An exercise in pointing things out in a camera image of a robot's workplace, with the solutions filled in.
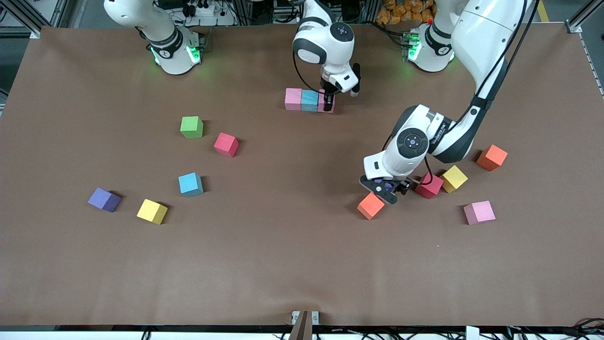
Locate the pink foam cube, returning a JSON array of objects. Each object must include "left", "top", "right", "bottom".
[
  {"left": 463, "top": 200, "right": 496, "bottom": 226},
  {"left": 285, "top": 87, "right": 303, "bottom": 111},
  {"left": 318, "top": 89, "right": 336, "bottom": 114}
]

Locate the orange foam cube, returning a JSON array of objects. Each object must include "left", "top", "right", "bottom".
[
  {"left": 357, "top": 192, "right": 386, "bottom": 221},
  {"left": 476, "top": 144, "right": 509, "bottom": 172}
]

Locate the red foam cube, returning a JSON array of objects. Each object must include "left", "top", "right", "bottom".
[
  {"left": 415, "top": 171, "right": 445, "bottom": 200},
  {"left": 213, "top": 132, "right": 240, "bottom": 158}
]

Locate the yellow foam cube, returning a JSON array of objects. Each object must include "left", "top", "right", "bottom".
[
  {"left": 136, "top": 198, "right": 168, "bottom": 225},
  {"left": 440, "top": 165, "right": 469, "bottom": 194}
]

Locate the white rack device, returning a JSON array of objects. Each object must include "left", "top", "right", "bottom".
[{"left": 273, "top": 0, "right": 321, "bottom": 24}]

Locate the orange bag pile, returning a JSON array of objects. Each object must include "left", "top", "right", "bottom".
[{"left": 376, "top": 0, "right": 437, "bottom": 25}]

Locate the brown table cover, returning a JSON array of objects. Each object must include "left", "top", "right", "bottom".
[{"left": 0, "top": 23, "right": 604, "bottom": 327}]

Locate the green foam cube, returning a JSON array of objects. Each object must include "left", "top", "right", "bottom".
[{"left": 180, "top": 116, "right": 204, "bottom": 139}]

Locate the white power strip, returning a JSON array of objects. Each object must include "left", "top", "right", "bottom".
[{"left": 186, "top": 2, "right": 217, "bottom": 17}]

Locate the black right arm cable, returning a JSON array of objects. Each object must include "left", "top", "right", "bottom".
[{"left": 292, "top": 47, "right": 331, "bottom": 95}]

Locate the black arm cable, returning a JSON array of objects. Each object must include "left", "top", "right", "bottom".
[
  {"left": 422, "top": 0, "right": 541, "bottom": 186},
  {"left": 292, "top": 47, "right": 331, "bottom": 95}
]

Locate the brown post with metal bracket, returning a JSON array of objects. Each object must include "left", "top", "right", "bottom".
[{"left": 289, "top": 310, "right": 320, "bottom": 340}]

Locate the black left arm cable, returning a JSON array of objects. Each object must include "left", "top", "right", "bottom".
[{"left": 422, "top": 0, "right": 541, "bottom": 186}]

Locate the aluminium table side rail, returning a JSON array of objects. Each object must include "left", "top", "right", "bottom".
[{"left": 579, "top": 32, "right": 604, "bottom": 98}]

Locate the aluminium frame profile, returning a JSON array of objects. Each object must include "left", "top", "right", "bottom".
[
  {"left": 565, "top": 0, "right": 604, "bottom": 34},
  {"left": 0, "top": 0, "right": 71, "bottom": 39}
]

